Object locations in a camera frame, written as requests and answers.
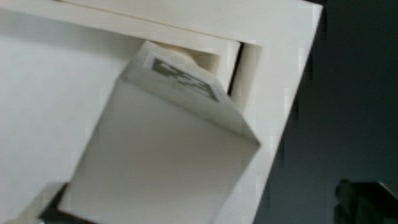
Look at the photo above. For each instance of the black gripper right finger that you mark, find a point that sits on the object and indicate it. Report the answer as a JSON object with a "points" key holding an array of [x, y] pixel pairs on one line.
{"points": [[366, 203]]}

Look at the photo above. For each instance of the white square tabletop panel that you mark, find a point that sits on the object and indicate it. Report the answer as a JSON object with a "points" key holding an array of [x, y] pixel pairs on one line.
{"points": [[65, 47]]}

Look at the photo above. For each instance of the white table leg with tag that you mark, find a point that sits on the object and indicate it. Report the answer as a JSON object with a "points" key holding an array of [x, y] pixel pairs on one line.
{"points": [[168, 149]]}

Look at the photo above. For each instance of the white L-shaped obstacle fence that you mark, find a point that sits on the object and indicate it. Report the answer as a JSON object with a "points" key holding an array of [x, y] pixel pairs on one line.
{"points": [[270, 25]]}

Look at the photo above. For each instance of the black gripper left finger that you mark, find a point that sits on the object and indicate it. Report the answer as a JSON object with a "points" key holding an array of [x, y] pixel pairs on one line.
{"points": [[40, 212]]}

